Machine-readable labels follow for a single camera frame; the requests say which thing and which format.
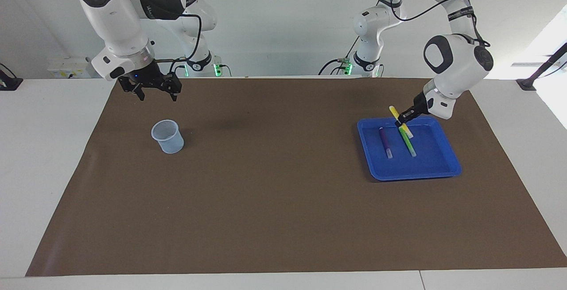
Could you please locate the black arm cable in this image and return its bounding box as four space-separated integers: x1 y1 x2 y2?
153 13 202 66
372 0 491 47

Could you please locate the black clamp stand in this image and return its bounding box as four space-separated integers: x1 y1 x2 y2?
516 42 567 91

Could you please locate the black table clamp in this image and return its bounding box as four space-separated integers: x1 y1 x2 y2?
0 63 23 91

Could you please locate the blue plastic tray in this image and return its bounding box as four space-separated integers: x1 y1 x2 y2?
357 116 462 182

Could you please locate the black base cable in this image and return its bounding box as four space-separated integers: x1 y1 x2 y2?
168 57 189 78
318 40 360 76

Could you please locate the yellow marker pen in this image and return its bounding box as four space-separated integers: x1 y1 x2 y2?
389 105 414 139

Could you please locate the white power socket box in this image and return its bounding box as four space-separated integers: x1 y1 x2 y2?
47 58 96 79

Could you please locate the purple marker pen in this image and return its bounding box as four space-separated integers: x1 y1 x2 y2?
379 127 394 159

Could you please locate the brown table mat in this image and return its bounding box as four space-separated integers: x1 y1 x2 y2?
25 77 567 277

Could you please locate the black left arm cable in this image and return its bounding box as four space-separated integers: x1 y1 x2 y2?
372 0 491 47

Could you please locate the green marker pen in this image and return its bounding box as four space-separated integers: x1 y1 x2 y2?
399 127 417 158

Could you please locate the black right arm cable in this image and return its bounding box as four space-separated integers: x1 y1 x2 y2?
153 13 202 66

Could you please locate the translucent plastic cup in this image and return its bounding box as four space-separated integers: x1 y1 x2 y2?
151 120 184 154

